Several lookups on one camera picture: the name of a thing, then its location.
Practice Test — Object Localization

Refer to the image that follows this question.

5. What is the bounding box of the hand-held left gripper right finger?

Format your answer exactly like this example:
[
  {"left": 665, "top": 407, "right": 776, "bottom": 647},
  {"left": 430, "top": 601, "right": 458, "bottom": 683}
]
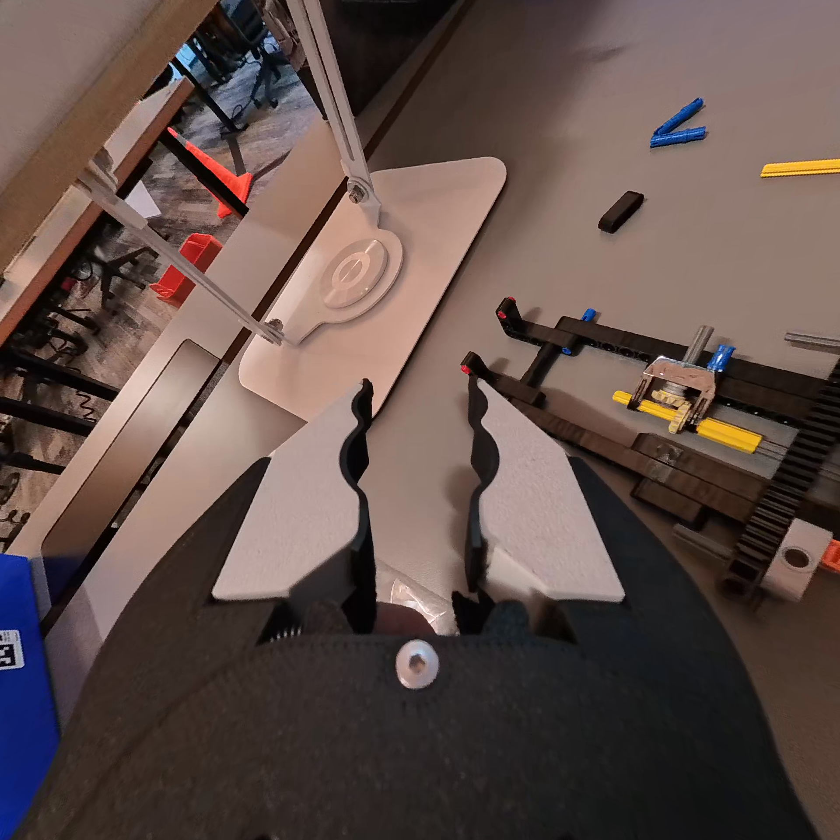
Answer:
[{"left": 451, "top": 377, "right": 627, "bottom": 635}]

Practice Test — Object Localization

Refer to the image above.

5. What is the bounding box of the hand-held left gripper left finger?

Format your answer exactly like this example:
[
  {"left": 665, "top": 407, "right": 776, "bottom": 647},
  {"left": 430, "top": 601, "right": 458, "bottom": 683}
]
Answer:
[{"left": 211, "top": 378, "right": 378, "bottom": 635}]

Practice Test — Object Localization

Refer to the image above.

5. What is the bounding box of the clear plastic parts bag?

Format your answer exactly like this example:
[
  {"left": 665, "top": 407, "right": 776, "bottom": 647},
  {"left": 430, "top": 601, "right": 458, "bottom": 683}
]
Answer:
[{"left": 387, "top": 570, "right": 455, "bottom": 632}]

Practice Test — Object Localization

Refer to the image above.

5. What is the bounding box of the black lego chassis assembly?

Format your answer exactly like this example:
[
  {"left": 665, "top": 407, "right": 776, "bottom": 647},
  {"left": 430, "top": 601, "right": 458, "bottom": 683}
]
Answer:
[{"left": 459, "top": 297, "right": 840, "bottom": 605}]

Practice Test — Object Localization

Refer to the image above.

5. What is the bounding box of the small black lego piece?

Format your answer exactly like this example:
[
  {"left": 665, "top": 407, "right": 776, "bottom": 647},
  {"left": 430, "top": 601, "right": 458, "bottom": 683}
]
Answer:
[{"left": 598, "top": 189, "right": 646, "bottom": 235}]

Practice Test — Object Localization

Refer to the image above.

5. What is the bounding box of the blue lego pin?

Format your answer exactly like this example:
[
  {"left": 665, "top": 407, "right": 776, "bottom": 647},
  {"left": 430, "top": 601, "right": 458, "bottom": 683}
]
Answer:
[
  {"left": 650, "top": 125, "right": 709, "bottom": 149},
  {"left": 659, "top": 97, "right": 705, "bottom": 133}
]

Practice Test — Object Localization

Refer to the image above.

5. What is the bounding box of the yellow lego axle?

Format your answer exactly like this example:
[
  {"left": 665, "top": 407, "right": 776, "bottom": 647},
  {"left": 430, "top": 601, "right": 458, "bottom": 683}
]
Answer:
[{"left": 760, "top": 158, "right": 840, "bottom": 179}]

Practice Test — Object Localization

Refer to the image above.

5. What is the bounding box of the red storage bin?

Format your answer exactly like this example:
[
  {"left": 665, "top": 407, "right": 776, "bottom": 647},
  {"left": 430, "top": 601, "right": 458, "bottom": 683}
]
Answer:
[{"left": 149, "top": 232, "right": 224, "bottom": 307}]

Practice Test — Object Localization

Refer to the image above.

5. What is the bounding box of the white book stand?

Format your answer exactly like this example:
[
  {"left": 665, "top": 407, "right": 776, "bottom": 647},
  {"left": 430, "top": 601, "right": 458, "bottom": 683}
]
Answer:
[{"left": 0, "top": 0, "right": 508, "bottom": 421}]

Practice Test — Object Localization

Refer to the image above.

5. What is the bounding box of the blue box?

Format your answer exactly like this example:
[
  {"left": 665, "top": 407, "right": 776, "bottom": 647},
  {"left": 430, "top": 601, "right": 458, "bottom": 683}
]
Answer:
[{"left": 0, "top": 553, "right": 64, "bottom": 840}]

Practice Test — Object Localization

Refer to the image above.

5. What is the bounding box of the orange traffic cone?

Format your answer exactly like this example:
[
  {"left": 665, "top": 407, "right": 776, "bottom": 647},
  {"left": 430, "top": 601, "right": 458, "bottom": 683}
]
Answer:
[{"left": 167, "top": 126, "right": 254, "bottom": 219}]

